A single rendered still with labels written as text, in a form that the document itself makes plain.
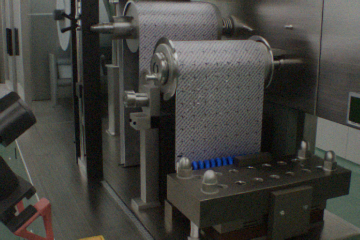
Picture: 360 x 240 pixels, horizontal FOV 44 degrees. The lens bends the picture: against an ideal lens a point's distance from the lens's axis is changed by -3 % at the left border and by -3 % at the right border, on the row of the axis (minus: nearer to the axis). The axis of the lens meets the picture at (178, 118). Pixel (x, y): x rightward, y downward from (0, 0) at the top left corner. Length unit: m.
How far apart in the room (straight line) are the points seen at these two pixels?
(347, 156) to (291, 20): 3.31
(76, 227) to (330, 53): 0.71
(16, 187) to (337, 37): 0.74
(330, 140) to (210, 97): 3.56
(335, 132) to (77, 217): 3.61
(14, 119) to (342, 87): 0.70
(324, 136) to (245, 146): 3.50
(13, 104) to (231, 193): 0.47
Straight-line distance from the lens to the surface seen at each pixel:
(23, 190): 0.69
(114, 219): 1.12
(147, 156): 1.13
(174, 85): 1.02
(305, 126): 1.44
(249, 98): 1.13
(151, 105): 1.09
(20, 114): 0.68
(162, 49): 1.07
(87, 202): 1.22
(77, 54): 1.40
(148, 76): 1.04
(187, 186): 0.96
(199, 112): 1.06
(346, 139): 4.42
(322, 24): 1.11
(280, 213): 0.98
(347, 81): 1.05
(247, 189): 0.95
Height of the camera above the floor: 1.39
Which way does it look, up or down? 14 degrees down
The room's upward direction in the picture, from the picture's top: 1 degrees clockwise
